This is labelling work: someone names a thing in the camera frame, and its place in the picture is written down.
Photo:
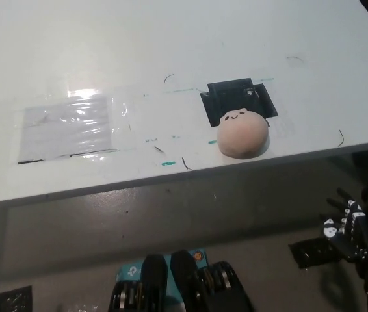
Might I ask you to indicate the clear plastic sheet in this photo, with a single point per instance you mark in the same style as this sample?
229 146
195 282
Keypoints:
68 130

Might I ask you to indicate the pink dumpling toy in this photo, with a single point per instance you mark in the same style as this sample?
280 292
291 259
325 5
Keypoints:
242 135

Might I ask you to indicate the teal router box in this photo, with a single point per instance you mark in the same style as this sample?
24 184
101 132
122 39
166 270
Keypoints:
132 271

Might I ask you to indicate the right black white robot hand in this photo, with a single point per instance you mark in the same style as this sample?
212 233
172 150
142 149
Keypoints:
345 232

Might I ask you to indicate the black square mask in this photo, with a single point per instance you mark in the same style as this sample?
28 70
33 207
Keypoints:
236 97

